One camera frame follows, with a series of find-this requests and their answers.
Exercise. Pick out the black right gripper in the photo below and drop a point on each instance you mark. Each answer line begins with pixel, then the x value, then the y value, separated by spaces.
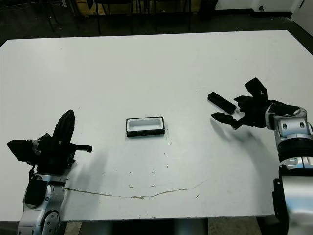
pixel 256 115

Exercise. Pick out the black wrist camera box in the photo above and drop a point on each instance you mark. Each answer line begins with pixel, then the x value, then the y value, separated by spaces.
pixel 22 150
pixel 255 86

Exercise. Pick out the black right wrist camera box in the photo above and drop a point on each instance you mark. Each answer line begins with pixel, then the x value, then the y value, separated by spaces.
pixel 255 86

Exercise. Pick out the black box base white insert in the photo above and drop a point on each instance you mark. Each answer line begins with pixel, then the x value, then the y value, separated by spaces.
pixel 144 123

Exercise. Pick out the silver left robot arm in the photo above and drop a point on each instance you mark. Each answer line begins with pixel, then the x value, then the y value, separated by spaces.
pixel 36 218

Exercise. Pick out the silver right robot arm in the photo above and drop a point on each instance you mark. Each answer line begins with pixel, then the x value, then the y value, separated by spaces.
pixel 293 127

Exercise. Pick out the slim black camera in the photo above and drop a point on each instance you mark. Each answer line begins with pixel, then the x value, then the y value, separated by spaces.
pixel 221 102

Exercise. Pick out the black waste bin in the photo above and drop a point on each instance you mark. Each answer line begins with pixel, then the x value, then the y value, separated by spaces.
pixel 208 9

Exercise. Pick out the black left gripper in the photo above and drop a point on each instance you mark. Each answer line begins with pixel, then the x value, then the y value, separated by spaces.
pixel 53 159

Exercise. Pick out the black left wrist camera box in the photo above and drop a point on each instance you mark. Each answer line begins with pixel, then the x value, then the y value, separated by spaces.
pixel 22 150

